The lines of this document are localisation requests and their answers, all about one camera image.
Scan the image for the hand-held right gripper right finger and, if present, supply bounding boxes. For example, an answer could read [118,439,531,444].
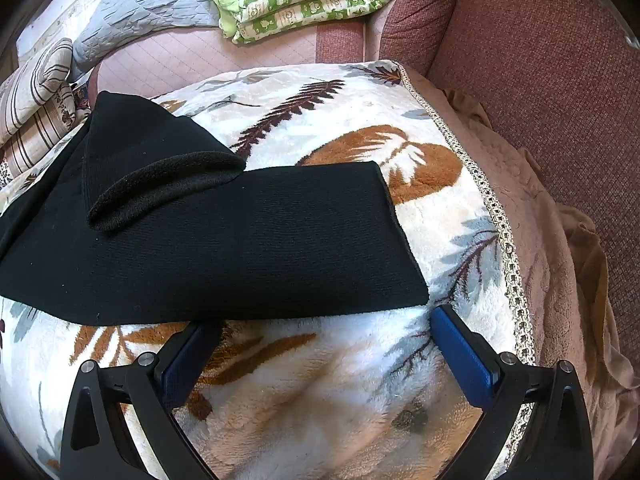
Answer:
[430,303,597,480]

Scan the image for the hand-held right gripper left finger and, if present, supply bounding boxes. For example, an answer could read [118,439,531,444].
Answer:
[59,322,223,480]

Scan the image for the black pants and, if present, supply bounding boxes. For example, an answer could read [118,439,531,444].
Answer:
[0,91,430,327]

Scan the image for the leaf print fleece blanket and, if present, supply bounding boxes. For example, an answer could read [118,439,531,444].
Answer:
[0,60,540,480]

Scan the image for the tan cloth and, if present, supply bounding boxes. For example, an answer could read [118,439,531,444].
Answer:
[444,89,640,396]

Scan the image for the mauve fabric sofa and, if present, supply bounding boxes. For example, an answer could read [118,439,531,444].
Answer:
[315,0,640,366]

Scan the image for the brown striped bedding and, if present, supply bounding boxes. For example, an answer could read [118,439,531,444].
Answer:
[0,37,94,179]

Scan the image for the pink quilted mat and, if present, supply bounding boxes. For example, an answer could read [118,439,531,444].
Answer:
[94,22,321,102]

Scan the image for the grey quilted blanket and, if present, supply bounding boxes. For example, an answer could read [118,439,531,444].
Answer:
[70,0,227,82]

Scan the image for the green patterned folded blanket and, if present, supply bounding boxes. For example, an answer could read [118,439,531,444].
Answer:
[197,0,432,45]

